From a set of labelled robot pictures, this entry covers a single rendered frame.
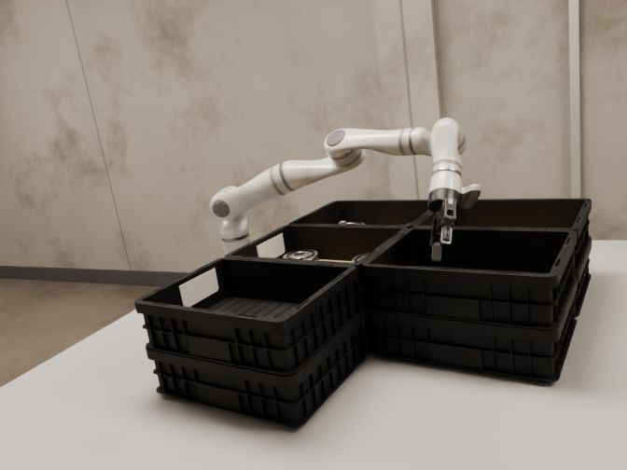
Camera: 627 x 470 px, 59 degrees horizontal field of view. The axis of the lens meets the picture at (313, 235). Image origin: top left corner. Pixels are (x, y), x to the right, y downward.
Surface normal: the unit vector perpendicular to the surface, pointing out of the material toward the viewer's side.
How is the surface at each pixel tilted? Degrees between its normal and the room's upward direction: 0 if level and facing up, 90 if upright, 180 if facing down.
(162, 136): 90
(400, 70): 90
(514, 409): 0
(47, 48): 90
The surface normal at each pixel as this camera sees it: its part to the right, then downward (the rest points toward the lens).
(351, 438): -0.14, -0.95
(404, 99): -0.44, 0.29
